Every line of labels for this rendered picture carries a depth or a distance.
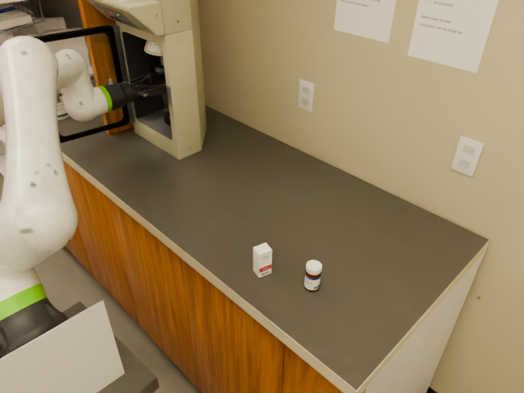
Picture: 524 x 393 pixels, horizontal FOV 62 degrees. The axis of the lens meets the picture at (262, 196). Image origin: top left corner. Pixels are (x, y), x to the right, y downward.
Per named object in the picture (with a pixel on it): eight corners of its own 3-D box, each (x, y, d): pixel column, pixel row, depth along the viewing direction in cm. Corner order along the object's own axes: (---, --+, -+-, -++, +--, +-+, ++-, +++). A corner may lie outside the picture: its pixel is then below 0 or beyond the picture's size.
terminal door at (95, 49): (130, 124, 183) (112, 24, 160) (55, 144, 168) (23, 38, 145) (129, 123, 184) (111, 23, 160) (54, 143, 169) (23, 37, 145)
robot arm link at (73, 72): (4, 114, 119) (41, 110, 117) (-14, 72, 114) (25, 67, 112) (68, 82, 151) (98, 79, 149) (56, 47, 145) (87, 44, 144)
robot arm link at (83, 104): (65, 123, 151) (78, 128, 144) (53, 87, 146) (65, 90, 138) (102, 111, 160) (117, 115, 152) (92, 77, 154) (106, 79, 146)
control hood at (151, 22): (114, 17, 161) (108, -13, 155) (165, 35, 142) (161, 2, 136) (84, 23, 154) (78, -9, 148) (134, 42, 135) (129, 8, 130)
